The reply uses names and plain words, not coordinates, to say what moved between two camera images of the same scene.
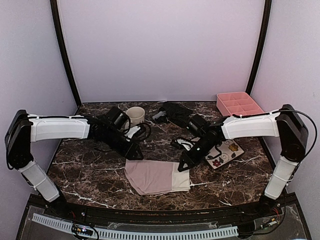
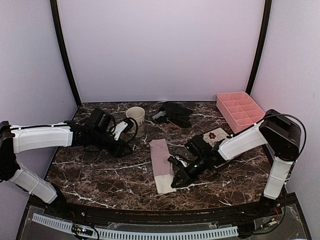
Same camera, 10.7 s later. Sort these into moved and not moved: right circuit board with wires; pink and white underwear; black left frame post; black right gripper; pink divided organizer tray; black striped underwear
Moved: black right gripper; pink and white underwear
Not moved: pink divided organizer tray; right circuit board with wires; black left frame post; black striped underwear
